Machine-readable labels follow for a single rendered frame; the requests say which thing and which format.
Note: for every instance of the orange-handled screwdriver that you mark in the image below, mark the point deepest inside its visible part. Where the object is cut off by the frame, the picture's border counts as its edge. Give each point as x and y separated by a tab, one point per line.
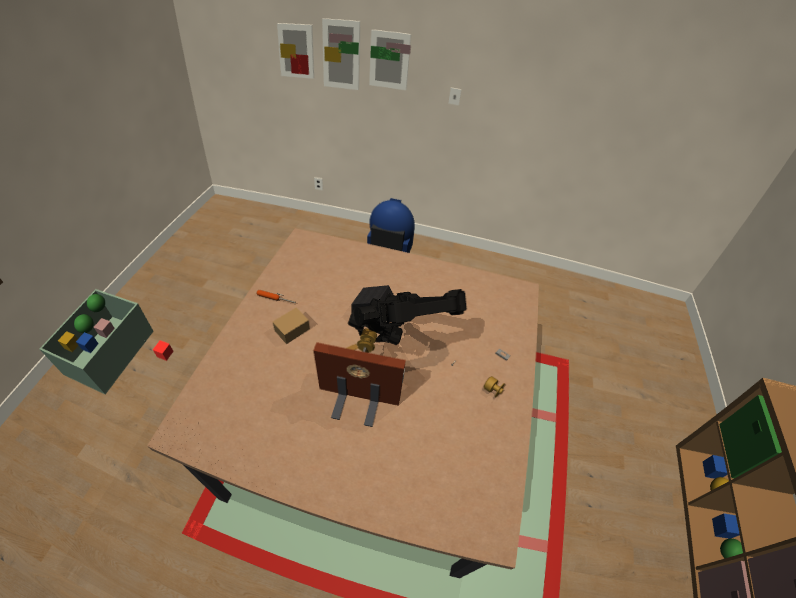
270	295

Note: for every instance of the brass door knob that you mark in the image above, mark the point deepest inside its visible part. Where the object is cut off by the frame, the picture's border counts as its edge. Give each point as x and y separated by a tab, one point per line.
490	385
368	338

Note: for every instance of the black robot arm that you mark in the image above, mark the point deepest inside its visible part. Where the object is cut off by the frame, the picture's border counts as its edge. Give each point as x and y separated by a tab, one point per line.
406	306

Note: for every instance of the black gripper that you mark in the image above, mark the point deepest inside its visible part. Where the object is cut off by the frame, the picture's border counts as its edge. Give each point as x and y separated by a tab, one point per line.
391	334

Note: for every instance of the dark brown wooden door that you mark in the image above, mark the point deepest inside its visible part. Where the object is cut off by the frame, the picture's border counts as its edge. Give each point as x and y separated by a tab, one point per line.
387	372

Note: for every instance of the tan rectangular box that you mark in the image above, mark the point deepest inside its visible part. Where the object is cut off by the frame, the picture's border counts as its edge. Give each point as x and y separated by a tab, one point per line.
291	325

